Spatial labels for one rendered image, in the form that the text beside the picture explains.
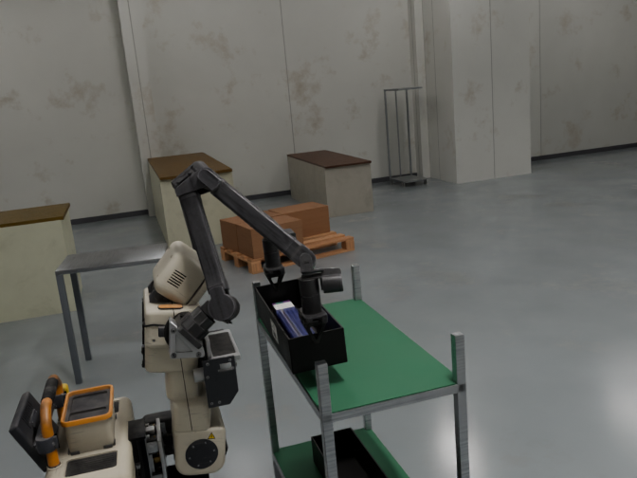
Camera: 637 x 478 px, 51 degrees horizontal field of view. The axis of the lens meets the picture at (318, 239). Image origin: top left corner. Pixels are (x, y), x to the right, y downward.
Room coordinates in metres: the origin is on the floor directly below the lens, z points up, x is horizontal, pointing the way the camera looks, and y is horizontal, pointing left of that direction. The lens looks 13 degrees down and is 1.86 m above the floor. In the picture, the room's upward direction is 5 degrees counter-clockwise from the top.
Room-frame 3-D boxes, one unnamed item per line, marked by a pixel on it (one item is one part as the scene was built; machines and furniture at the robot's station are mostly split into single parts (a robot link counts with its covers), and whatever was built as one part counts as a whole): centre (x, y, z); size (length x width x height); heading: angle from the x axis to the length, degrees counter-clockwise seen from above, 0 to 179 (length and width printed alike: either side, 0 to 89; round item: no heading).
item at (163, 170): (9.19, 1.73, 0.45); 2.66 x 0.86 x 0.91; 16
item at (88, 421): (1.96, 0.78, 0.87); 0.23 x 0.15 x 0.11; 14
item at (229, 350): (2.06, 0.39, 0.99); 0.28 x 0.16 x 0.22; 14
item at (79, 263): (4.49, 1.41, 0.40); 0.70 x 0.45 x 0.80; 99
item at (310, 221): (7.18, 0.36, 0.23); 1.27 x 0.87 x 0.46; 117
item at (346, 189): (10.05, -0.22, 0.36); 2.08 x 0.67 x 0.71; 16
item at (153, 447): (2.09, 0.52, 0.68); 0.28 x 0.27 x 0.25; 14
